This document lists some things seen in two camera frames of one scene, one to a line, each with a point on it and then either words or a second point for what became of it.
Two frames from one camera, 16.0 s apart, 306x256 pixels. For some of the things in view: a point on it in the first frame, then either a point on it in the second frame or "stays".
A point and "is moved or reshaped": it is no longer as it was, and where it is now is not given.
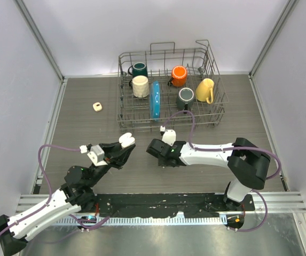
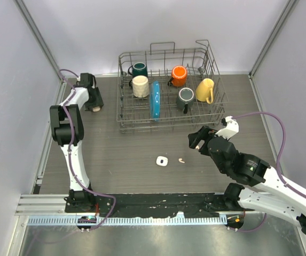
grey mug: [185, 98] stays
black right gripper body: [162, 162] -> [204, 150]
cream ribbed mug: [140, 86] stays
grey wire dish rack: [166, 88] stays
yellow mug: [204, 90] stays
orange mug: [179, 76] stays
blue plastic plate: [155, 100] stays
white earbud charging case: [126, 140] is moved or reshaped
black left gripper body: [108, 161] -> [95, 101]
